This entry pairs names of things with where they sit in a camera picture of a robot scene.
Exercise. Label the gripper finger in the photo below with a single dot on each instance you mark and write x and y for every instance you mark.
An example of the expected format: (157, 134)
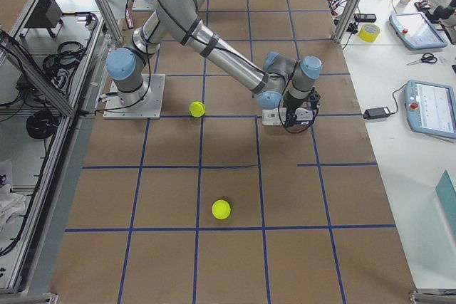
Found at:
(291, 118)

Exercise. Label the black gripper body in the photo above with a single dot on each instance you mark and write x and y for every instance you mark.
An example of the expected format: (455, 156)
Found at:
(293, 104)

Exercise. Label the white blue tennis ball can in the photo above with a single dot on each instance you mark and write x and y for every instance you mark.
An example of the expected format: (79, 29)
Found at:
(276, 117)

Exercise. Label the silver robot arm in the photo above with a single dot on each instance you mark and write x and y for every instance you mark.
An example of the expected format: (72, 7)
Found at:
(283, 87)

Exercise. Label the tennis ball near gripper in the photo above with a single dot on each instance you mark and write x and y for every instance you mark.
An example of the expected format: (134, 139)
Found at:
(197, 109)

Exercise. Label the front tennis ball Roland Garros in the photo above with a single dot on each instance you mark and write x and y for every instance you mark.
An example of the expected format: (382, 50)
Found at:
(221, 209)

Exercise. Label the black power brick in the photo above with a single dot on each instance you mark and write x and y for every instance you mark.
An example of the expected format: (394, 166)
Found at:
(376, 113)

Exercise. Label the yellow tape roll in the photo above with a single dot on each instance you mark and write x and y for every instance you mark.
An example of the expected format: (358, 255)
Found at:
(369, 32)

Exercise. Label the black phone device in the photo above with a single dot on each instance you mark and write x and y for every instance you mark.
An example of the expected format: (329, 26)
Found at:
(365, 18)

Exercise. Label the lower teach pendant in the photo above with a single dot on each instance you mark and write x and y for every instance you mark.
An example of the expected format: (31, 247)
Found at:
(430, 108)

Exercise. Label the teach pendant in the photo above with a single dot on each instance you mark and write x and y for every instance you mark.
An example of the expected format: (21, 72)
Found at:
(416, 31)
(430, 108)

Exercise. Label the upper teach pendant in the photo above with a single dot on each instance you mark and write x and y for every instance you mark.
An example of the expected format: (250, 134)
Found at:
(416, 31)

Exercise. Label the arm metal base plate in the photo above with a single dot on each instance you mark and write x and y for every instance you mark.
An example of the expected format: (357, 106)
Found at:
(144, 5)
(142, 104)

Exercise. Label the black handled scissors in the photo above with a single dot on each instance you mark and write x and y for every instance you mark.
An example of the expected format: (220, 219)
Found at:
(428, 58)

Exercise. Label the aluminium frame post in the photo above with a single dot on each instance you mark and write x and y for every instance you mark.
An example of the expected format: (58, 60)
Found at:
(351, 1)

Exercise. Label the aluminium frame rail left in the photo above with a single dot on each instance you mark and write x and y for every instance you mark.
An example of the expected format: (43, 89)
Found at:
(20, 58)

